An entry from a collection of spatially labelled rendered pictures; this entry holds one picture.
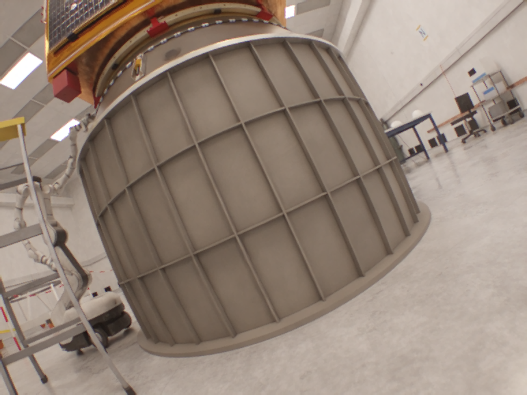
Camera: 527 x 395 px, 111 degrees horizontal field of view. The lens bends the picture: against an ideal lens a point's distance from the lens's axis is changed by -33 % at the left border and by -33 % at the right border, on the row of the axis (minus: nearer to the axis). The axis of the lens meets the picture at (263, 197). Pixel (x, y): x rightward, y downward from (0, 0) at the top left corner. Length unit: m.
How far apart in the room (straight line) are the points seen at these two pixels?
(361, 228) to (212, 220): 0.61
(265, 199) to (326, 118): 0.47
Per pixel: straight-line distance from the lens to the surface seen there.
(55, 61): 2.05
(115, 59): 1.87
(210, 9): 1.80
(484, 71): 5.11
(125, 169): 1.28
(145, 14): 1.77
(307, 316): 1.02
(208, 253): 1.07
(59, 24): 2.20
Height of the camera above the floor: 0.42
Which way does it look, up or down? 3 degrees up
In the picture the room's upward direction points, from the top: 25 degrees counter-clockwise
